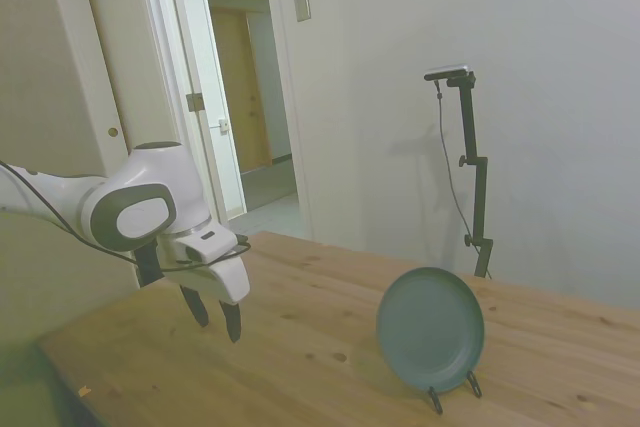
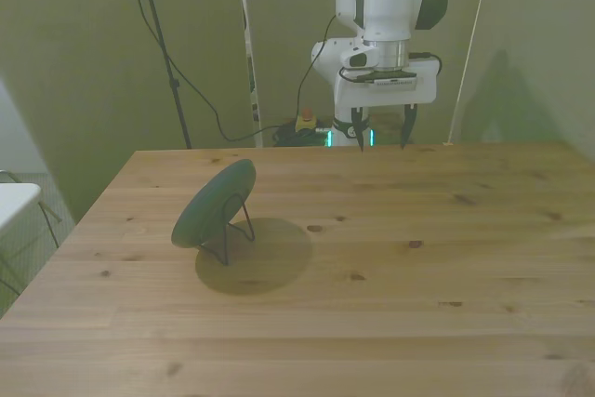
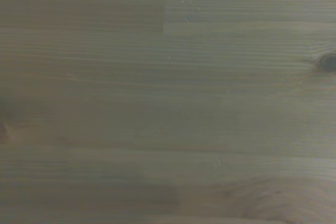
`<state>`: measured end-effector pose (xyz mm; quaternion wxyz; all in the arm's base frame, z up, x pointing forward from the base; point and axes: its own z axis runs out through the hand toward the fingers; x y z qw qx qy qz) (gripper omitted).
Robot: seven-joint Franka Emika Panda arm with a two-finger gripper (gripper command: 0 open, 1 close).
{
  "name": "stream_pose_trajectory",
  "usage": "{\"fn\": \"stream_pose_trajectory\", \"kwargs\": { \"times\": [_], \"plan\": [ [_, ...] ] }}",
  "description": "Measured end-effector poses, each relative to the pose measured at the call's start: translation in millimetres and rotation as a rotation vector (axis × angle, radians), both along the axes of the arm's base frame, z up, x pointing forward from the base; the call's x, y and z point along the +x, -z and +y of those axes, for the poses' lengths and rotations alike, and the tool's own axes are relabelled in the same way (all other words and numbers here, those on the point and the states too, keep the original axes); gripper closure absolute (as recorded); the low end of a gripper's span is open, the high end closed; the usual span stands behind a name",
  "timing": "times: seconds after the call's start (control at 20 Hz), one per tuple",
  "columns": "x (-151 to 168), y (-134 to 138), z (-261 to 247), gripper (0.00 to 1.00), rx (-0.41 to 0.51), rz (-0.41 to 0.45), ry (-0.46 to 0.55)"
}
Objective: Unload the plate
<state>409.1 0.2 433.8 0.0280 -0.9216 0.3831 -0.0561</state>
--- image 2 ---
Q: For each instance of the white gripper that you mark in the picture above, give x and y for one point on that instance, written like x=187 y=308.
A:
x=386 y=95

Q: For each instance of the white side table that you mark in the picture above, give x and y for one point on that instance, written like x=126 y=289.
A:
x=14 y=202

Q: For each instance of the yellow emergency stop button box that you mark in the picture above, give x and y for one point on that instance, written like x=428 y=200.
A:
x=306 y=122

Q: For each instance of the white vertical strip pole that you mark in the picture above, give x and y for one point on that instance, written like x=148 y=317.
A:
x=248 y=53

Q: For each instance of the dark green round plate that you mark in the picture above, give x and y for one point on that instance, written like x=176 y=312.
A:
x=211 y=204

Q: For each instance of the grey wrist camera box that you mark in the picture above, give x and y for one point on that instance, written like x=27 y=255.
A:
x=390 y=78

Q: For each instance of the black camera tripod stand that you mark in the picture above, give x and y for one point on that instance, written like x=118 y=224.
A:
x=160 y=39

